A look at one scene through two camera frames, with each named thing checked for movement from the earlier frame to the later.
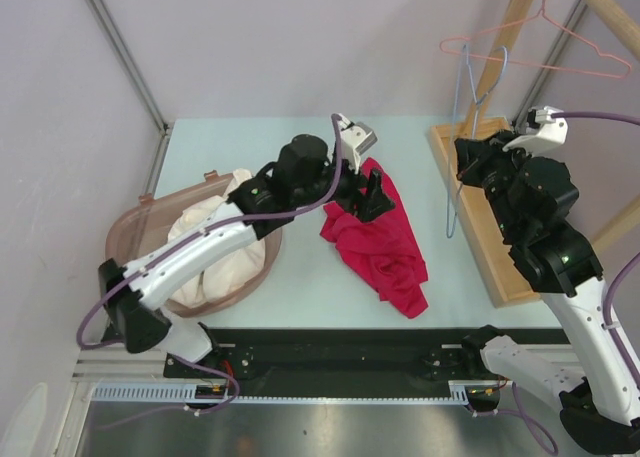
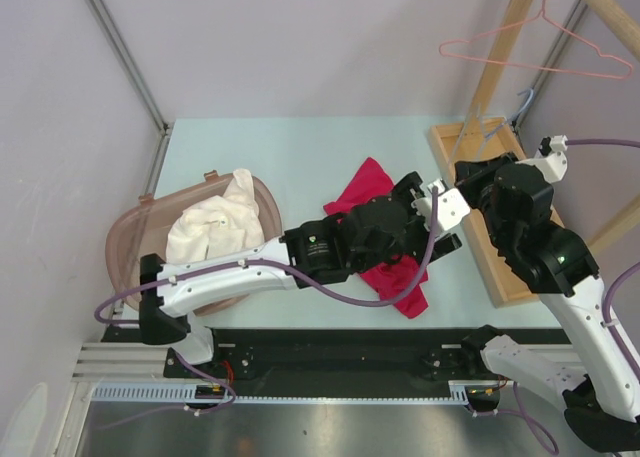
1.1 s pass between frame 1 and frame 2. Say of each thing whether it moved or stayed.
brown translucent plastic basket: stayed
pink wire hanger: stayed
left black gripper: moved
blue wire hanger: moved
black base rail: stayed
